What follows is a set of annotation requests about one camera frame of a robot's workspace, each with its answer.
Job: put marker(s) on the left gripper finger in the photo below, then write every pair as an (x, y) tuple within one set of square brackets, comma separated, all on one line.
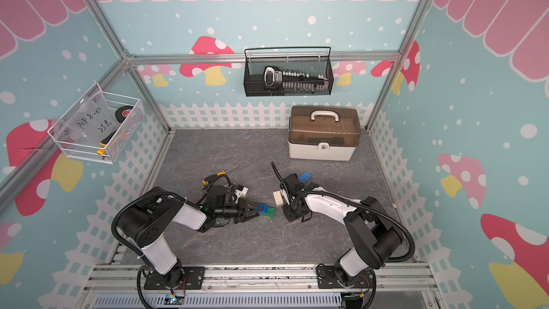
[(247, 218), (250, 206)]

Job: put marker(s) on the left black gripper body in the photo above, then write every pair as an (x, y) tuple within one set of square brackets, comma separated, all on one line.
[(231, 212)]

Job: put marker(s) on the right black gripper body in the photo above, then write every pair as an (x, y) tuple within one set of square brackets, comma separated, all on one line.
[(291, 212)]

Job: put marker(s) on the blue lego brick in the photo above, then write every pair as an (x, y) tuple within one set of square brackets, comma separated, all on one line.
[(305, 177), (264, 209)]

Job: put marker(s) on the dark green lego brick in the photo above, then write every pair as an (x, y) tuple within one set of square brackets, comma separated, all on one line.
[(269, 213)]

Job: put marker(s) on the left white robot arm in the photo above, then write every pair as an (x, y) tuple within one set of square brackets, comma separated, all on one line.
[(140, 225)]

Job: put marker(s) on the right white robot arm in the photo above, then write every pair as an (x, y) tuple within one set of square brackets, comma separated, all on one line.
[(374, 234)]

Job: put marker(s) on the beige lego brick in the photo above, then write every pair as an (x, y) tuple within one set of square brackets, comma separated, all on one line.
[(278, 198)]

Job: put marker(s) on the yellow black screwdriver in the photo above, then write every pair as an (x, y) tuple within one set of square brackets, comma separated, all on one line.
[(211, 178)]

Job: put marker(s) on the white toolbox brown lid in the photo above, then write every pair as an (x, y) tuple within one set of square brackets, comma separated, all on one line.
[(323, 133)]

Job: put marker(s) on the socket wrench set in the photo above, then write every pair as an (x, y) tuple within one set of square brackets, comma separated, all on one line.
[(294, 82)]

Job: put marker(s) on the yellow black utility knife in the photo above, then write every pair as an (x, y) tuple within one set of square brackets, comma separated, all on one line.
[(108, 148)]

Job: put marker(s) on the black tape roll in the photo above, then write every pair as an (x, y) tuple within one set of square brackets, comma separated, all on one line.
[(123, 112)]

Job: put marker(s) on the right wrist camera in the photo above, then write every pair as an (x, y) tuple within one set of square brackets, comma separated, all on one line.
[(293, 185)]

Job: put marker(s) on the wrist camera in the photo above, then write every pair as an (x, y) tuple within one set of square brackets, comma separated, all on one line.
[(293, 185), (216, 196)]

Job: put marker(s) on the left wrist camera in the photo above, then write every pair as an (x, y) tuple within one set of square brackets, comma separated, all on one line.
[(216, 196)]

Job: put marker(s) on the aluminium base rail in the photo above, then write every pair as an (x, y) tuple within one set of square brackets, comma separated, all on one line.
[(404, 285)]

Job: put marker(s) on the black wire mesh basket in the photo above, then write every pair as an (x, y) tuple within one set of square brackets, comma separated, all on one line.
[(311, 60)]

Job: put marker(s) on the clear plastic wall bin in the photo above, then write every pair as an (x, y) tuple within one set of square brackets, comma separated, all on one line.
[(90, 119)]

